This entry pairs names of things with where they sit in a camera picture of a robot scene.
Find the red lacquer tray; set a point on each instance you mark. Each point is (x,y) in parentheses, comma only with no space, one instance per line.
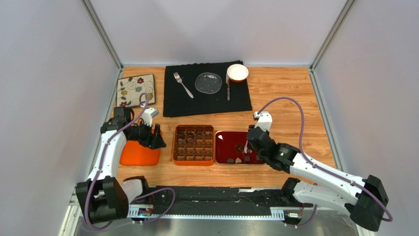
(230,144)

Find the black cloth mat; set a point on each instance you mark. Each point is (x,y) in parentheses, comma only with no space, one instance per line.
(177,103)

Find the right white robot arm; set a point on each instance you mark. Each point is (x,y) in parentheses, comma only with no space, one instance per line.
(364,200)

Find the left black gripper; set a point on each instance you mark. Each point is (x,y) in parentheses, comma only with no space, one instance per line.
(155,141)

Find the dark handled knife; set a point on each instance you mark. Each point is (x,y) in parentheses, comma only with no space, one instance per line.
(228,91)

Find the white orange bowl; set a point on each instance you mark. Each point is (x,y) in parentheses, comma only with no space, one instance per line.
(236,73)

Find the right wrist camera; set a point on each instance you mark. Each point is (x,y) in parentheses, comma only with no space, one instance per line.
(263,120)

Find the floral square plate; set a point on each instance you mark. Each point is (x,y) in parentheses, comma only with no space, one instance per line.
(129,90)

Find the clear glass plate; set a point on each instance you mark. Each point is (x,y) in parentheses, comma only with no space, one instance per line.
(208,83)

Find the pink handled metal tongs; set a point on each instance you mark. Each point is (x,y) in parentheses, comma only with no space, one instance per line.
(245,147)

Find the light leaf chocolate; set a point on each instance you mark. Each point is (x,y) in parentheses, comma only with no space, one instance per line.
(181,141)

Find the orange tin lid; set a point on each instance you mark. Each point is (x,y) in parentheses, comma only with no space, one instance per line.
(134,154)

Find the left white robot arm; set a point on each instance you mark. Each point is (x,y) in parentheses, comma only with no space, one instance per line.
(101,197)

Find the silver fork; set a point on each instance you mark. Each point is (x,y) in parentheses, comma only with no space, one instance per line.
(179,80)

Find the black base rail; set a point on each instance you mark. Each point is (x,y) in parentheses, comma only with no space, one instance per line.
(213,202)

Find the orange chocolate box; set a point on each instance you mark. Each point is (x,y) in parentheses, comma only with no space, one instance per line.
(199,153)

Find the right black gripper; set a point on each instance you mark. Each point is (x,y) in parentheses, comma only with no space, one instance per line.
(252,139)

